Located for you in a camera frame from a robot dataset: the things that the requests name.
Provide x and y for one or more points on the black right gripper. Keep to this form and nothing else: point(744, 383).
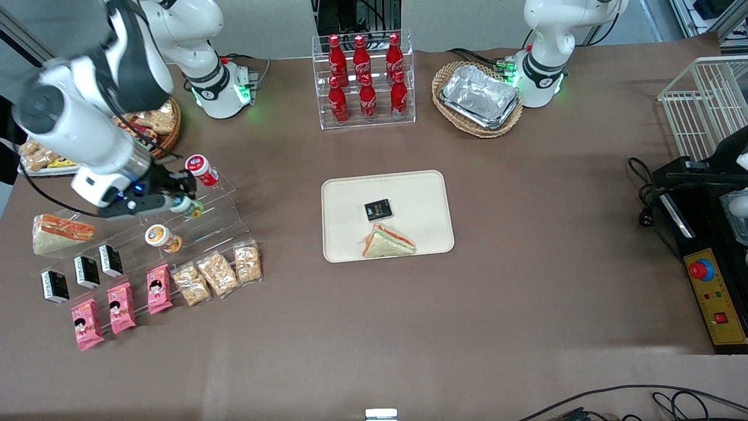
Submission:
point(162, 180)

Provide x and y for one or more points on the green gum bottle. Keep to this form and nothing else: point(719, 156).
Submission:
point(193, 209)

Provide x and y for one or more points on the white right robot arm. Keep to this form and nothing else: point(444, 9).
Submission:
point(70, 128)

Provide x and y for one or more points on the red gum bottle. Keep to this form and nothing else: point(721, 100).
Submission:
point(200, 168)

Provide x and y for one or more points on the orange gum bottle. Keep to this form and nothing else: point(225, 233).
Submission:
point(162, 238)

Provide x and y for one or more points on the white rectangular snack tray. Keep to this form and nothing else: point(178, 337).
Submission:
point(70, 169)

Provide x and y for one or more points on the cream plastic tray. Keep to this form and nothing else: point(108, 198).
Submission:
point(421, 204)

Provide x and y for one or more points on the aluminium foil tray stack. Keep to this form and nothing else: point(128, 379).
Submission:
point(479, 96)

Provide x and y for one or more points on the clear acrylic stepped stand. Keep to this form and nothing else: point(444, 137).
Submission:
point(204, 219)

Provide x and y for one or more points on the wicker basket with snacks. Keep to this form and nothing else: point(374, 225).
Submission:
point(172, 137)

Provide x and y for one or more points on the clear snack bag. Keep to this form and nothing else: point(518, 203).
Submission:
point(158, 120)
point(35, 156)

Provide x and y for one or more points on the clear bag of crackers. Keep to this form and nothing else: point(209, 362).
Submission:
point(191, 285)
point(248, 263)
point(217, 273)

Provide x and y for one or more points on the black packet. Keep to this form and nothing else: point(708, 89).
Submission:
point(111, 261)
point(378, 210)
point(55, 286)
point(87, 272)

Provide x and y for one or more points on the pink snack packet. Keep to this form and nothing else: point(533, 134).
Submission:
point(121, 308)
point(159, 289)
point(86, 324)

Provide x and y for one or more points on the yellow snack packet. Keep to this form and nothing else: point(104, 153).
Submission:
point(63, 164)

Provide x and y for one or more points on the triangle sandwich in wrap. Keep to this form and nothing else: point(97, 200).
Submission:
point(58, 234)
point(388, 242)

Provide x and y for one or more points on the clear acrylic bottle rack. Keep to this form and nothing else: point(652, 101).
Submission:
point(318, 117)

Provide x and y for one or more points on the red cola bottle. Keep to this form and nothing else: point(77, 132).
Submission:
point(336, 55)
point(394, 51)
point(399, 96)
point(361, 54)
point(338, 102)
point(367, 100)

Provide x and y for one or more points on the black background equipment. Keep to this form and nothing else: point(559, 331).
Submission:
point(356, 14)

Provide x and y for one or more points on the wicker basket with foil trays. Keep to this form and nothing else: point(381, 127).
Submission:
point(461, 130)

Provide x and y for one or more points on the black sealing machine yellow panel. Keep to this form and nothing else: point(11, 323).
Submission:
point(716, 304)

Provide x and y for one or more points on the metal background shelf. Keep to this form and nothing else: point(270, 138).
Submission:
point(707, 14)

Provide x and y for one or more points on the small silver container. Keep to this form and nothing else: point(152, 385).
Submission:
point(737, 219)

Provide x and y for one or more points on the aluminium frame rail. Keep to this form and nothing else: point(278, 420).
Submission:
point(23, 34)

